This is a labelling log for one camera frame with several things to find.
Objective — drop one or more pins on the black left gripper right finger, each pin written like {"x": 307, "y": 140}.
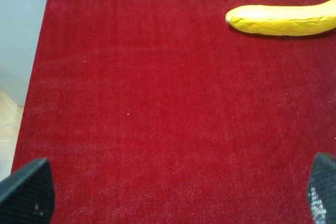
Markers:
{"x": 321, "y": 189}

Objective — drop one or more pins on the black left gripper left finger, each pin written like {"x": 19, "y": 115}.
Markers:
{"x": 28, "y": 195}

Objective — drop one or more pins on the yellow banana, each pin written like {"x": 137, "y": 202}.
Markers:
{"x": 283, "y": 20}

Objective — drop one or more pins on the red velvet table cloth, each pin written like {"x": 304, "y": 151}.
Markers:
{"x": 156, "y": 111}

